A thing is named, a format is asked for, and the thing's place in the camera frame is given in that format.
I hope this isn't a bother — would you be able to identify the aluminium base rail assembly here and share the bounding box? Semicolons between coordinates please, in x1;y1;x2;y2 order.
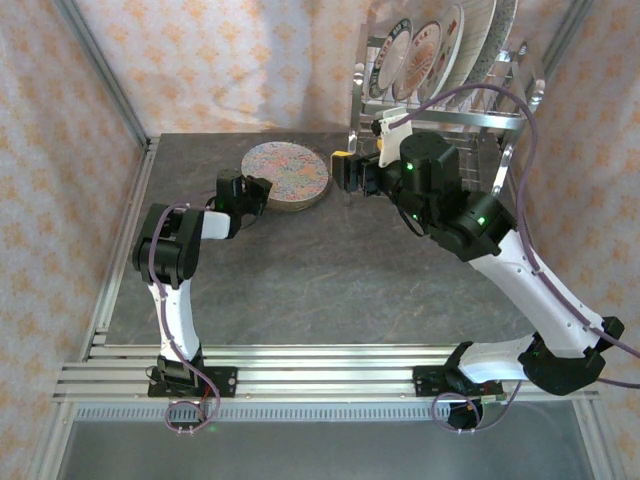
52;342;601;404

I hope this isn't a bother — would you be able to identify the blue speckled plate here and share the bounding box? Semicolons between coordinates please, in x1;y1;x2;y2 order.
462;0;520;91

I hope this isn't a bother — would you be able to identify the aluminium table side rail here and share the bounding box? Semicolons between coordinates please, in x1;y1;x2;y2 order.
79;139;161;361

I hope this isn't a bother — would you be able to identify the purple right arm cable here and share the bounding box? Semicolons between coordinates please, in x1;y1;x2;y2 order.
392;82;640;435

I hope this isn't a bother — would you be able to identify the orange sunburst plate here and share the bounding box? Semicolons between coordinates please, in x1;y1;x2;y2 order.
392;20;443;102

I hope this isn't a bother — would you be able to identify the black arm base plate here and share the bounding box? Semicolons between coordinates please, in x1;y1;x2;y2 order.
412;364;504;401
147;366;239;400

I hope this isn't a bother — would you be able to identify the colourful floral plate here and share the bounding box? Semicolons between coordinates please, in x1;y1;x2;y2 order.
240;141;330;204

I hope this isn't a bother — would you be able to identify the slotted grey cable duct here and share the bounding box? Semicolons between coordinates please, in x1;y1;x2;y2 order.
74;402;586;425

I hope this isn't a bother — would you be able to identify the blue grid cream plate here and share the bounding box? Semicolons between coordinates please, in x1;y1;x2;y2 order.
438;0;497;99

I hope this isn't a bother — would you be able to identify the grey metal panel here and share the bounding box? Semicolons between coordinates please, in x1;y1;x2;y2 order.
47;419;609;480

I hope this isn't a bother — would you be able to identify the aluminium frame post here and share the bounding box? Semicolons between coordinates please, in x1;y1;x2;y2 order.
539;0;599;81
52;0;154;149

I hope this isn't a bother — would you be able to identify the chrome metal dish rack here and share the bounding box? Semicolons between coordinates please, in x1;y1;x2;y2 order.
346;9;549;209

